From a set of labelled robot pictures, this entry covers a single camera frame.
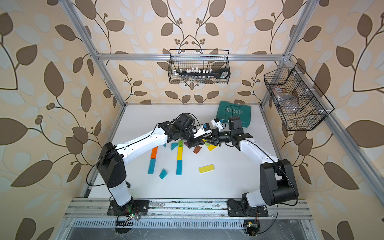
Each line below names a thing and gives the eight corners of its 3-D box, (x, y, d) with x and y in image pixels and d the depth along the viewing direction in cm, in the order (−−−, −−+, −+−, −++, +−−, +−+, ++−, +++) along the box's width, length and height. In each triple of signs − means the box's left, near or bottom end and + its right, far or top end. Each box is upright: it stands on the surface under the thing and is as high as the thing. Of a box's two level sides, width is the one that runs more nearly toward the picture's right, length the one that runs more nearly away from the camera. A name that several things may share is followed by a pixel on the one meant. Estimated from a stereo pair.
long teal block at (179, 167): (175, 175, 88) (175, 173, 86) (177, 161, 93) (176, 160, 91) (181, 175, 88) (181, 173, 86) (182, 161, 93) (182, 160, 91)
